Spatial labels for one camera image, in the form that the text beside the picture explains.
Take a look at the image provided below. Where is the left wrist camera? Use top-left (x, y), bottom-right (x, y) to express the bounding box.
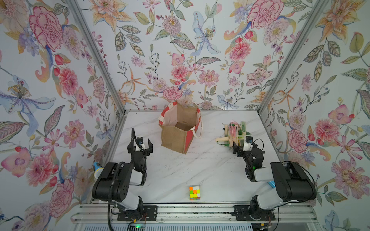
top-left (135, 137), bottom-right (144, 148)

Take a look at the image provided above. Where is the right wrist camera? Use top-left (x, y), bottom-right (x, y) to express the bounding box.
top-left (243, 136), bottom-right (253, 152)

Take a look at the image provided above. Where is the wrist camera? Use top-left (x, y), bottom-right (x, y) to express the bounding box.
top-left (135, 137), bottom-right (144, 148)
top-left (243, 136), bottom-right (253, 152)

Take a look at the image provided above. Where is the pink green folding fan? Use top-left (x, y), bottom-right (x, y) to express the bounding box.
top-left (225, 125), bottom-right (233, 145)

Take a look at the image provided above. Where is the patterned paper cup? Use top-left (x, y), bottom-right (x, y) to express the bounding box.
top-left (93, 162), bottom-right (104, 180)

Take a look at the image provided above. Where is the red burlap tote bag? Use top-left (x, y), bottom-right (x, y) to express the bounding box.
top-left (159, 101), bottom-right (203, 154)

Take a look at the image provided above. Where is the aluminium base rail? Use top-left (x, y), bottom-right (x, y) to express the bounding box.
top-left (70, 202), bottom-right (319, 225)

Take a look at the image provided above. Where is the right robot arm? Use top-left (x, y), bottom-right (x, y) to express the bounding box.
top-left (233, 143), bottom-right (317, 212)

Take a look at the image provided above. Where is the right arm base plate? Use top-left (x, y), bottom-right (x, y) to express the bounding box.
top-left (231, 205), bottom-right (276, 221)

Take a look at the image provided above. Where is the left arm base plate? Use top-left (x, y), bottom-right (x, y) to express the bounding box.
top-left (117, 206), bottom-right (158, 221)

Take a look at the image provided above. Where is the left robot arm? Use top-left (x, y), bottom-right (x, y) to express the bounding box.
top-left (92, 137), bottom-right (153, 211)

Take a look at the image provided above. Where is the pink fan with tassel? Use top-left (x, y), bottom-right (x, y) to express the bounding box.
top-left (229, 122), bottom-right (240, 146)

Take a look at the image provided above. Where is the black corrugated cable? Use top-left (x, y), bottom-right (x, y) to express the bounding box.
top-left (106, 160), bottom-right (127, 231)

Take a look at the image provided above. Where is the rubik's cube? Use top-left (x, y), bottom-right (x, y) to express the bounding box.
top-left (189, 186), bottom-right (201, 200)

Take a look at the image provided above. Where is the blue object right edge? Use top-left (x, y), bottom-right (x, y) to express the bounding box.
top-left (268, 181), bottom-right (276, 188)

